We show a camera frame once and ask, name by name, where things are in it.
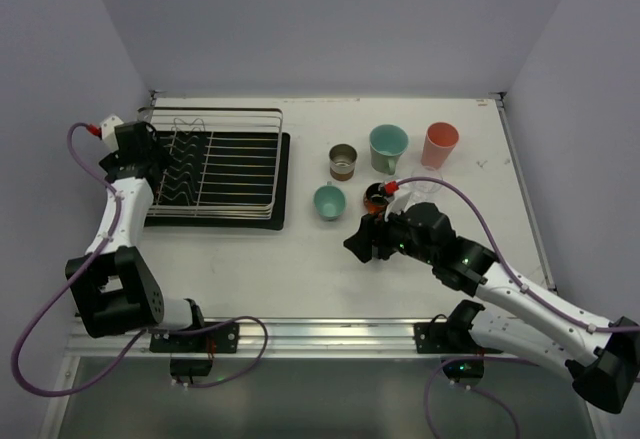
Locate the aluminium rail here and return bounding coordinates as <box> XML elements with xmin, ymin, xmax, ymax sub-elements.
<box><xmin>490</xmin><ymin>92</ymin><xmax>558</xmax><ymax>295</ymax></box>
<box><xmin>67</xmin><ymin>316</ymin><xmax>586</xmax><ymax>360</ymax></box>

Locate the small green cup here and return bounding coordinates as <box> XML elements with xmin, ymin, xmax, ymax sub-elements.
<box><xmin>313</xmin><ymin>182</ymin><xmax>346</xmax><ymax>221</ymax></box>

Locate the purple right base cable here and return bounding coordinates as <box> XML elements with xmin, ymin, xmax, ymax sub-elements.
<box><xmin>423</xmin><ymin>356</ymin><xmax>536</xmax><ymax>439</ymax></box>

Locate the clear glass cup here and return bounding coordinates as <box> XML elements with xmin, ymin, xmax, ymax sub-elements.
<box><xmin>409</xmin><ymin>165</ymin><xmax>442</xmax><ymax>202</ymax></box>

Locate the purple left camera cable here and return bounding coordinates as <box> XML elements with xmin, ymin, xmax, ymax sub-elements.
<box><xmin>10</xmin><ymin>122</ymin><xmax>146</xmax><ymax>399</ymax></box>

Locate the aluminium front rail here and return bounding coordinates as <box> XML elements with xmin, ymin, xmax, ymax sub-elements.
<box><xmin>67</xmin><ymin>316</ymin><xmax>586</xmax><ymax>360</ymax></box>

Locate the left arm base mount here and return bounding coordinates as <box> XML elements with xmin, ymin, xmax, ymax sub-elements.
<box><xmin>149</xmin><ymin>321</ymin><xmax>240</xmax><ymax>355</ymax></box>

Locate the large green mug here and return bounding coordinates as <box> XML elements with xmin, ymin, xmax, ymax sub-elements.
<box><xmin>369</xmin><ymin>124</ymin><xmax>409</xmax><ymax>175</ymax></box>

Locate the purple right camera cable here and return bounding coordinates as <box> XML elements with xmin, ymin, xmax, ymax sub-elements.
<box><xmin>382</xmin><ymin>178</ymin><xmax>640</xmax><ymax>335</ymax></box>

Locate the right black controller box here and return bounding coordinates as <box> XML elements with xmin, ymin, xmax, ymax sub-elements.
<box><xmin>442</xmin><ymin>359</ymin><xmax>485</xmax><ymax>387</ymax></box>

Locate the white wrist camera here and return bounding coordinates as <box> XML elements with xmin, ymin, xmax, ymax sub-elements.
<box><xmin>99</xmin><ymin>115</ymin><xmax>124</xmax><ymax>152</ymax></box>
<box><xmin>384</xmin><ymin>188</ymin><xmax>413</xmax><ymax>221</ymax></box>

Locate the black controller box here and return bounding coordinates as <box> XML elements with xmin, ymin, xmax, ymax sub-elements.
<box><xmin>442</xmin><ymin>359</ymin><xmax>485</xmax><ymax>387</ymax></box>
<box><xmin>169</xmin><ymin>358</ymin><xmax>213</xmax><ymax>383</ymax></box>

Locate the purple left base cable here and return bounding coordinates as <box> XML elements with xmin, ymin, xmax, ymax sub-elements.
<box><xmin>172</xmin><ymin>314</ymin><xmax>269</xmax><ymax>390</ymax></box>

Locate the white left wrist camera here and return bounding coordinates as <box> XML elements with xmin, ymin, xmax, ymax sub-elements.
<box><xmin>99</xmin><ymin>115</ymin><xmax>124</xmax><ymax>152</ymax></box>

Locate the pink plastic cup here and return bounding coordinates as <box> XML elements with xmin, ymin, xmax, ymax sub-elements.
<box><xmin>421</xmin><ymin>122</ymin><xmax>459</xmax><ymax>169</ymax></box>

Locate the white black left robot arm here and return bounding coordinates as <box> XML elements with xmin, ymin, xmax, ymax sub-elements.
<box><xmin>65</xmin><ymin>115</ymin><xmax>205</xmax><ymax>338</ymax></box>

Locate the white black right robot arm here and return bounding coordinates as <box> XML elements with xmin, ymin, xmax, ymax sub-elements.
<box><xmin>344</xmin><ymin>203</ymin><xmax>639</xmax><ymax>414</ymax></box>

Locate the black drip tray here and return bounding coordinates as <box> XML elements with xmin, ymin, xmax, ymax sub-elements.
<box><xmin>145</xmin><ymin>130</ymin><xmax>290</xmax><ymax>231</ymax></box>

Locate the metal wire dish rack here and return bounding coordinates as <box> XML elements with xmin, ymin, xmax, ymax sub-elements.
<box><xmin>138</xmin><ymin>106</ymin><xmax>290</xmax><ymax>227</ymax></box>

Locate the orange white-ringed cup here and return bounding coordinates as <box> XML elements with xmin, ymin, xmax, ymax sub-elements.
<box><xmin>363</xmin><ymin>182</ymin><xmax>393</xmax><ymax>215</ymax></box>

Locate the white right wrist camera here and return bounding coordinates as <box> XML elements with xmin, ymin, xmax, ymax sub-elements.
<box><xmin>384</xmin><ymin>188</ymin><xmax>413</xmax><ymax>221</ymax></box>

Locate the purple camera cable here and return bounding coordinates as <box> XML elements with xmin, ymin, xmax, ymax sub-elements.
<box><xmin>10</xmin><ymin>122</ymin><xmax>146</xmax><ymax>399</ymax></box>
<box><xmin>382</xmin><ymin>178</ymin><xmax>640</xmax><ymax>335</ymax></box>

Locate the left black controller box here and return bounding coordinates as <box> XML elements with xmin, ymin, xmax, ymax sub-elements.
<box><xmin>169</xmin><ymin>358</ymin><xmax>213</xmax><ymax>383</ymax></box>

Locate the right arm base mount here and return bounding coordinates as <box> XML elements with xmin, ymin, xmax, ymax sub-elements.
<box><xmin>413</xmin><ymin>312</ymin><xmax>481</xmax><ymax>354</ymax></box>

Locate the white brown cup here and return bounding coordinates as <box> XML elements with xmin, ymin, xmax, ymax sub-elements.
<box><xmin>329</xmin><ymin>144</ymin><xmax>358</xmax><ymax>181</ymax></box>

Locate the aluminium right side rail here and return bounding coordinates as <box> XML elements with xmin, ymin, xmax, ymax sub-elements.
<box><xmin>490</xmin><ymin>92</ymin><xmax>558</xmax><ymax>295</ymax></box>

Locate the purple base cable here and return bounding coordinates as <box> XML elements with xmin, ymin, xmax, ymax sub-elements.
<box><xmin>423</xmin><ymin>356</ymin><xmax>536</xmax><ymax>439</ymax></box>
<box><xmin>172</xmin><ymin>314</ymin><xmax>269</xmax><ymax>390</ymax></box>

